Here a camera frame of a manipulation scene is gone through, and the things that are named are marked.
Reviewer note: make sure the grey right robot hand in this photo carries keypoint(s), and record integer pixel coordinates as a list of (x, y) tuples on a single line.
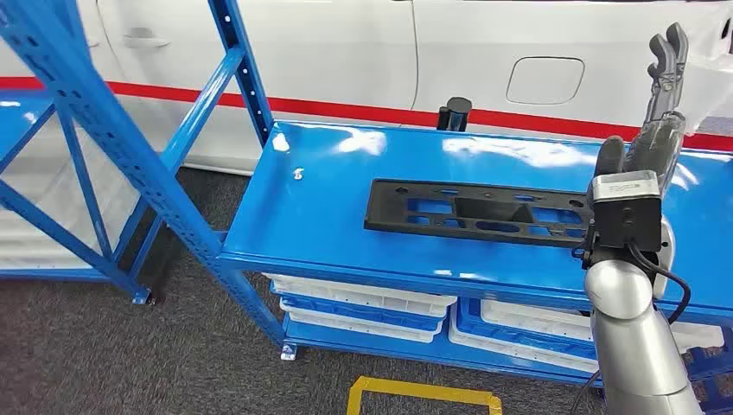
[(658, 143)]

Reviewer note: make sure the black plastic bracket panel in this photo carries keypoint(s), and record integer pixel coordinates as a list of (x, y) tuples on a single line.
[(401, 217)]

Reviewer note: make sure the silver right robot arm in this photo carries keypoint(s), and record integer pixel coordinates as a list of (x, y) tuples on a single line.
[(630, 343)]

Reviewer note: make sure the blue metal shelf rack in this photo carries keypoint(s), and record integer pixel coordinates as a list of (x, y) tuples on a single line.
[(23, 120), (320, 217)]

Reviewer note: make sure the red barrier belt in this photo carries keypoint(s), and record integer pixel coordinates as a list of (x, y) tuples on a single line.
[(343, 110)]

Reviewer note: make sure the white car body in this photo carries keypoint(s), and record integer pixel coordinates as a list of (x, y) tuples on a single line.
[(343, 51)]

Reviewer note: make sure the yellow floor tape square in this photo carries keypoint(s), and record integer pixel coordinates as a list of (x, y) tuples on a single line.
[(424, 392)]

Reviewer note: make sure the small white scrap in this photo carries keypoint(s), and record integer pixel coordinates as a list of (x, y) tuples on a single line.
[(298, 174)]

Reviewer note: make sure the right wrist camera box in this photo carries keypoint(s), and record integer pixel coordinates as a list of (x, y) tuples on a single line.
[(624, 217)]

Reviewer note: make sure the black stanchion post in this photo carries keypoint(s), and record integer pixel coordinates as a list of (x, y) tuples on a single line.
[(455, 114)]

